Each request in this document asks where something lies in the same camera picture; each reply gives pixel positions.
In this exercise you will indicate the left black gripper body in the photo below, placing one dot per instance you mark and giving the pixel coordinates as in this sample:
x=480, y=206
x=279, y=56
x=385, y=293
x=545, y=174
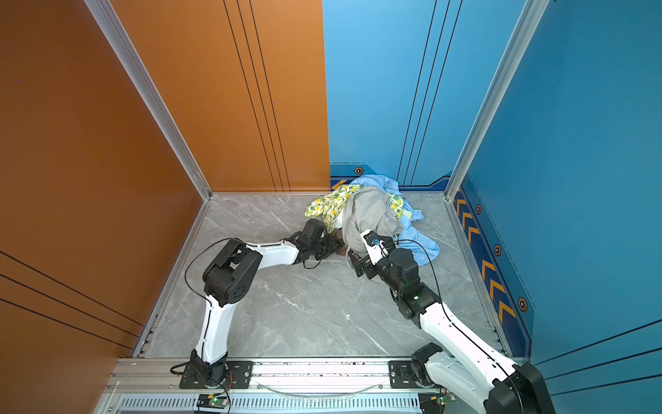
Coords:
x=324, y=248

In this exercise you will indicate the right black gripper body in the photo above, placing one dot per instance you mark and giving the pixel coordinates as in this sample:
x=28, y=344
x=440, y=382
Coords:
x=382, y=270

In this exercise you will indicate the red plaid cloth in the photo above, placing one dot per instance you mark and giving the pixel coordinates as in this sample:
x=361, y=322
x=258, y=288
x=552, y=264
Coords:
x=342, y=249

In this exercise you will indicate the grey cloth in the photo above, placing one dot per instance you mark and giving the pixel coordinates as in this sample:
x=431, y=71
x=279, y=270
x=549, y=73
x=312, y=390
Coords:
x=368, y=209

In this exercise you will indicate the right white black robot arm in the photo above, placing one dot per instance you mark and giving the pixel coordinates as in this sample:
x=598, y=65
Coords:
x=458, y=359

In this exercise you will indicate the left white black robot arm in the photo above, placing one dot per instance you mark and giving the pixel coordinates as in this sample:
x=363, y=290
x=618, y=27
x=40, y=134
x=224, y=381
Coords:
x=227, y=280

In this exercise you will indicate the yellow lemon print cloth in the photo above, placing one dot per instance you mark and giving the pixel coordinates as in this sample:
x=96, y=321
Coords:
x=330, y=207

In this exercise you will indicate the light blue cloth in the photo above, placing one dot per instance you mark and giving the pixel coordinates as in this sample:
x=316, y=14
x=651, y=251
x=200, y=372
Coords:
x=424, y=249

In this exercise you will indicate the green circuit board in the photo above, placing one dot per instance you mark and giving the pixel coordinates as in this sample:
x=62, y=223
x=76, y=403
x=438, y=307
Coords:
x=213, y=403

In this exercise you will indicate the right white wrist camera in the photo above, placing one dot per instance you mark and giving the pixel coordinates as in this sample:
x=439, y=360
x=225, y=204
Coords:
x=378, y=247

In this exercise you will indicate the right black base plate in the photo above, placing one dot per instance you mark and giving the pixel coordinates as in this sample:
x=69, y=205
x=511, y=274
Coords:
x=409, y=374

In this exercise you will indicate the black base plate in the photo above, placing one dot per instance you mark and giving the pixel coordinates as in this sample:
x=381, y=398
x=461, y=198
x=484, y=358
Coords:
x=409, y=374
x=237, y=375

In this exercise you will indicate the aluminium mounting rail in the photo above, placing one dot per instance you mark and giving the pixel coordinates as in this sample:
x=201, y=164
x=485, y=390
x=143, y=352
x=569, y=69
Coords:
x=293, y=375

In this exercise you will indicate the small board with wires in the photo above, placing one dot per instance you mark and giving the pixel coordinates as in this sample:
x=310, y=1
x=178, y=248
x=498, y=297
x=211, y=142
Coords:
x=435, y=403

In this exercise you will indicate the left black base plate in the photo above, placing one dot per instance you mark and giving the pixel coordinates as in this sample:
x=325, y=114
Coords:
x=237, y=375

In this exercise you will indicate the right aluminium corner post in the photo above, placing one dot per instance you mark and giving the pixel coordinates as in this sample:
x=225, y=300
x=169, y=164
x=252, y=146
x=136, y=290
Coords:
x=525, y=27

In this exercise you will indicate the aluminium corner post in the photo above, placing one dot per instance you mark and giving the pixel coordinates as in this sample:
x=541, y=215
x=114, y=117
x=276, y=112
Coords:
x=525, y=27
x=111, y=26

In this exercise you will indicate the left aluminium corner post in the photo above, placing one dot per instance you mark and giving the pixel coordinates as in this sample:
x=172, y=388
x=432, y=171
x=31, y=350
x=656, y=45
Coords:
x=111, y=26

